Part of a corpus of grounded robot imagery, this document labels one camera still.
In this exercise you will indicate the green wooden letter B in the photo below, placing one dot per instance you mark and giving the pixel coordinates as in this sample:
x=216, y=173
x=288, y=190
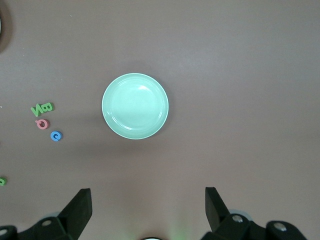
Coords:
x=47, y=107

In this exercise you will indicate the green wooden letter N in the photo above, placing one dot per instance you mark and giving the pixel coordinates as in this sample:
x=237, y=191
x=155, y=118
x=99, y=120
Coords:
x=37, y=110

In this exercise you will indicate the pink wooden letter Q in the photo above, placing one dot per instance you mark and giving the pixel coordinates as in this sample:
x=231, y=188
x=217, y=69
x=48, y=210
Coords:
x=40, y=126

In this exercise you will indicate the blue wooden letter C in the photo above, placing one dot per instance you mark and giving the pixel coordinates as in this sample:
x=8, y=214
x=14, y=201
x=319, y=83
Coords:
x=52, y=136

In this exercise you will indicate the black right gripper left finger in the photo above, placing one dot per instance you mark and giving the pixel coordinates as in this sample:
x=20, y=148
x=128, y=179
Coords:
x=75, y=212

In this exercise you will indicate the green wooden letter u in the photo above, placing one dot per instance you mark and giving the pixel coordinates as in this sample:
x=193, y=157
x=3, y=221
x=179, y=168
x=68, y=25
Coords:
x=2, y=181

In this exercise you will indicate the green round plate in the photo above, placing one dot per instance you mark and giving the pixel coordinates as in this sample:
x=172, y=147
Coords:
x=135, y=106

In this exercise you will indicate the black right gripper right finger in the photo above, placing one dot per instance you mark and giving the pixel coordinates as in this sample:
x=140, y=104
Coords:
x=217, y=212

